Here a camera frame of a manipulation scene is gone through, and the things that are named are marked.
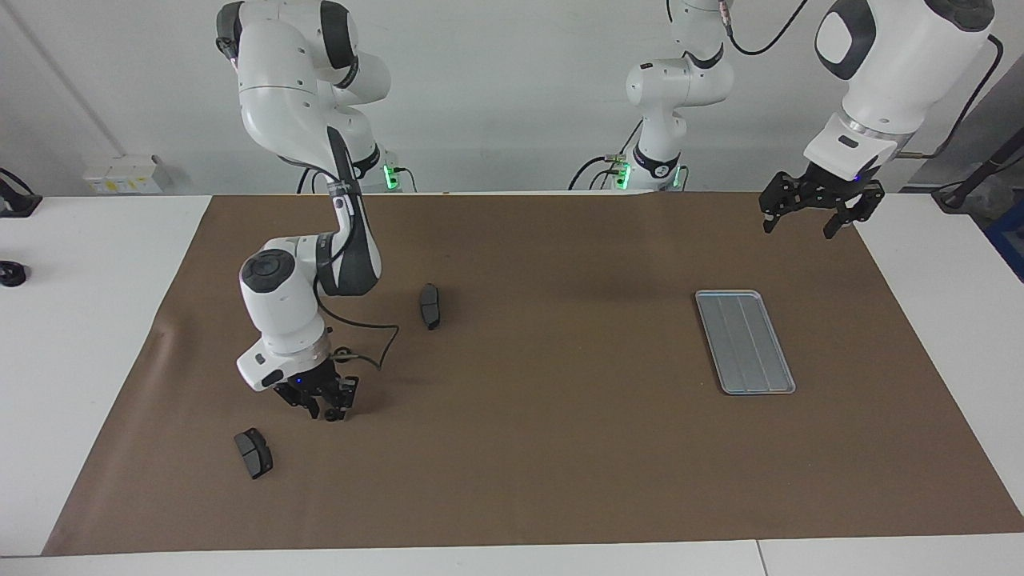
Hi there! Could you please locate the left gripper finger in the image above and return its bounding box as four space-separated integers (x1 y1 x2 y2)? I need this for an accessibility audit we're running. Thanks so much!
824 186 886 241
758 172 801 233

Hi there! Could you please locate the silver metal tray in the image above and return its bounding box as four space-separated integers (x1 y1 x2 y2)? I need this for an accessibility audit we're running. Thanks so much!
694 290 798 396

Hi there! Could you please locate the short dark brake pad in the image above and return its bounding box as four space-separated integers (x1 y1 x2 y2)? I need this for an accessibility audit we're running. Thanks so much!
234 428 274 480

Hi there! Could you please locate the black tripod stand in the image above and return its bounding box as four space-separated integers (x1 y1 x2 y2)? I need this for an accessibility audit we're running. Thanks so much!
932 128 1024 213

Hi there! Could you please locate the blue box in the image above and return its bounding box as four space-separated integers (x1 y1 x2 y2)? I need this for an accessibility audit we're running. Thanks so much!
984 200 1024 281

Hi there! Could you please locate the brown table mat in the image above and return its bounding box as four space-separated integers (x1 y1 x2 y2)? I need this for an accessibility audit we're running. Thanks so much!
42 190 1024 557

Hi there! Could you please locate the black table clamp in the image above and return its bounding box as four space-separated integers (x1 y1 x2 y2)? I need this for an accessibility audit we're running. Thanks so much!
0 166 42 218

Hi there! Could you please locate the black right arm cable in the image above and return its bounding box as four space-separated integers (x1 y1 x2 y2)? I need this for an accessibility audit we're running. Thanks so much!
312 280 401 370

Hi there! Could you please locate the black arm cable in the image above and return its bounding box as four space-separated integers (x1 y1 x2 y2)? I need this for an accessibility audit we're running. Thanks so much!
716 0 1005 161
312 280 401 370

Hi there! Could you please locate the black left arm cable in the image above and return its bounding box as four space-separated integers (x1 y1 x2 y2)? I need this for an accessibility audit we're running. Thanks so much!
716 0 1005 161

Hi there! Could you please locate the black left base cable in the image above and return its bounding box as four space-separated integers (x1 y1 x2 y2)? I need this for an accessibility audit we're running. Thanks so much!
568 118 642 191

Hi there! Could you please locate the white wall socket box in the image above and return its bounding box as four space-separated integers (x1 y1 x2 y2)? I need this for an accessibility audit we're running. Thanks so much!
82 154 165 195

